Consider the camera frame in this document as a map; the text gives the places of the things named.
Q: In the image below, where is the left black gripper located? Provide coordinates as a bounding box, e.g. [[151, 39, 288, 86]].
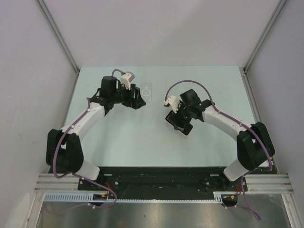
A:
[[111, 82, 145, 109]]

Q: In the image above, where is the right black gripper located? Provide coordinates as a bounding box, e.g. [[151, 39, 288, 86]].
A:
[[167, 100, 192, 132]]

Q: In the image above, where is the pink cased phone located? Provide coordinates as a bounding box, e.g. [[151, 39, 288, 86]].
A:
[[165, 111, 193, 136]]

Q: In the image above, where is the clear phone case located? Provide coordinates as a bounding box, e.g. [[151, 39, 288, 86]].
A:
[[140, 83, 152, 103]]

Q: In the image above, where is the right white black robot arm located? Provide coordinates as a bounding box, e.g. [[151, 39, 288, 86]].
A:
[[164, 89, 275, 190]]

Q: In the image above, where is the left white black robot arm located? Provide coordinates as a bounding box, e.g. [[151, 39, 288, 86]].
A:
[[46, 72, 146, 190]]

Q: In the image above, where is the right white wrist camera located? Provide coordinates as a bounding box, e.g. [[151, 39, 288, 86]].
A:
[[163, 95, 181, 113]]

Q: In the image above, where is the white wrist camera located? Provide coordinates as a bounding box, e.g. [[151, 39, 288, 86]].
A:
[[163, 95, 181, 113], [120, 72, 135, 90]]

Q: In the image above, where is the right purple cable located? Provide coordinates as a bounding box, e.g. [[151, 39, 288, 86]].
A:
[[163, 80, 274, 220]]

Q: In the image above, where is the purple cable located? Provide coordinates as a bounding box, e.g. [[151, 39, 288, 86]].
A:
[[163, 80, 274, 220], [45, 68, 124, 216]]

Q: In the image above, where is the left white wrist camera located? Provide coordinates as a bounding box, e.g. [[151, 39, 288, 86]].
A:
[[120, 72, 135, 90]]

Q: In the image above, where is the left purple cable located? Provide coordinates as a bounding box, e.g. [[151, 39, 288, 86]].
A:
[[45, 68, 124, 216]]

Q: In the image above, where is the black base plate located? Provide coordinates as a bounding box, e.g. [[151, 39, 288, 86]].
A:
[[48, 166, 278, 192]]

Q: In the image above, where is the white slotted cable duct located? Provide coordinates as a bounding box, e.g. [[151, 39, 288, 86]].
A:
[[44, 192, 222, 204]]

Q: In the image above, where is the aluminium frame rail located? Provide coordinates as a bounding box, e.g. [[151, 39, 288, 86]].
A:
[[35, 173, 294, 194]]

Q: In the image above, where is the left aluminium corner post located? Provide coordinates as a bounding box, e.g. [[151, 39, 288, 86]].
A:
[[35, 0, 80, 75]]

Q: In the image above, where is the aluminium corner post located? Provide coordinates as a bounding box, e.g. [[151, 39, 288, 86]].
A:
[[35, 0, 80, 75], [242, 0, 289, 72]]

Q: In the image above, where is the right aluminium corner post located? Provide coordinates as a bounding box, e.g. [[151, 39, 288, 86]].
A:
[[242, 0, 289, 72]]

